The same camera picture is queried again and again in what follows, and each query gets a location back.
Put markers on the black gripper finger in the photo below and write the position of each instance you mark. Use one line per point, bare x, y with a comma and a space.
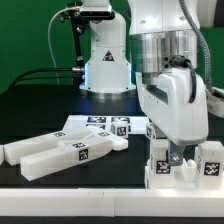
175, 154

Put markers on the white marker base plate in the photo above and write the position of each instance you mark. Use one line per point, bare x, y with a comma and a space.
137, 124

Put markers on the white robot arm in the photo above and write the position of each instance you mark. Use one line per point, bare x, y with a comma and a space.
170, 59

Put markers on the white chair back frame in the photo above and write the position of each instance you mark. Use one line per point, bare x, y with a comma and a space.
47, 154

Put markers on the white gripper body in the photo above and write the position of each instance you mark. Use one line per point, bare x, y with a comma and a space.
184, 123

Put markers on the white chair seat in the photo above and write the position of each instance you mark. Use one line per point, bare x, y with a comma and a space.
184, 176

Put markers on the white marker cube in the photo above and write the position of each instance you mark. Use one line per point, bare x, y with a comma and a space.
120, 128
150, 132

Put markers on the white L-shaped wall fence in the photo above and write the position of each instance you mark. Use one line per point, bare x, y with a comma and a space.
158, 202

